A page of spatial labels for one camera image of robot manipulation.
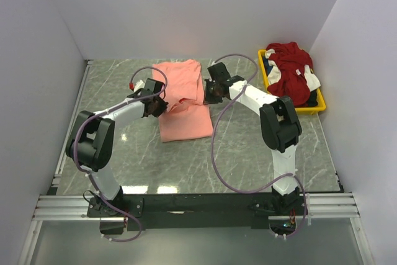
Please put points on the black base crossbar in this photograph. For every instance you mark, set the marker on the black base crossbar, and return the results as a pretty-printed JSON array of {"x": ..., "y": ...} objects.
[{"x": 157, "y": 211}]

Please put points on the dark red t shirt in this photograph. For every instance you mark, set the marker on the dark red t shirt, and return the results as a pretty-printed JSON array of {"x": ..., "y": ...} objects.
[{"x": 290, "y": 60}]

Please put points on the pink t shirt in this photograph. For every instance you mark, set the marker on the pink t shirt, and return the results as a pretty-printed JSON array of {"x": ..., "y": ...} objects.
[{"x": 186, "y": 117}]

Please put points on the black garment in bin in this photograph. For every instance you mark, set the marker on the black garment in bin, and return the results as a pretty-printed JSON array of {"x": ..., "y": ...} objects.
[{"x": 312, "y": 100}]

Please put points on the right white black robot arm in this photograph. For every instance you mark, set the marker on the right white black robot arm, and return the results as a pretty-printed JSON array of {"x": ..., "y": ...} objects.
[{"x": 280, "y": 129}]

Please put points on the white t shirt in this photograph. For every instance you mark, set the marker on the white t shirt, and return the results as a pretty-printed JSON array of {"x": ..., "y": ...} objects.
[{"x": 274, "y": 74}]

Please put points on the aluminium frame rail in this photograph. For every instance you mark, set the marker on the aluminium frame rail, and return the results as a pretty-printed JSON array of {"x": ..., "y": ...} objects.
[{"x": 62, "y": 233}]

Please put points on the yellow plastic bin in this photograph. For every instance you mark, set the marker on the yellow plastic bin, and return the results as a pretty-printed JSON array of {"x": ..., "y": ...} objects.
[{"x": 320, "y": 107}]

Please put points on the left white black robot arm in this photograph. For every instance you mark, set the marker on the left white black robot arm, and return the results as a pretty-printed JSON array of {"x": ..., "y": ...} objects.
[{"x": 91, "y": 142}]

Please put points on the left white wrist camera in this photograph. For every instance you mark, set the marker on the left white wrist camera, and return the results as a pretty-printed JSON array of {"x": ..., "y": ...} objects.
[{"x": 136, "y": 86}]

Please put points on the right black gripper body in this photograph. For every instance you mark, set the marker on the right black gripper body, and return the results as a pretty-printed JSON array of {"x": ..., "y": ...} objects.
[{"x": 211, "y": 92}]

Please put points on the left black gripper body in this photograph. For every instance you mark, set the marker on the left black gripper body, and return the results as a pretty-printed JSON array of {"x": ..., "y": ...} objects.
[{"x": 158, "y": 107}]

